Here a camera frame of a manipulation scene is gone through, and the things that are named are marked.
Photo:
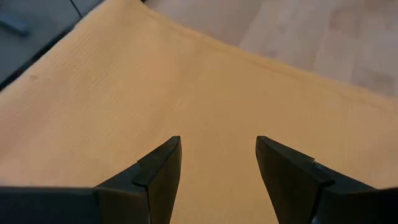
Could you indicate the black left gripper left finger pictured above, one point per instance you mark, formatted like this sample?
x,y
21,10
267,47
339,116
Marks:
x,y
149,193

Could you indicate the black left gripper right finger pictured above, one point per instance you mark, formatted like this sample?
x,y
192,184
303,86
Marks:
x,y
295,186

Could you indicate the orange waffle weave towel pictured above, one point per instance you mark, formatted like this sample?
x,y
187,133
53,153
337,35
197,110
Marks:
x,y
199,93

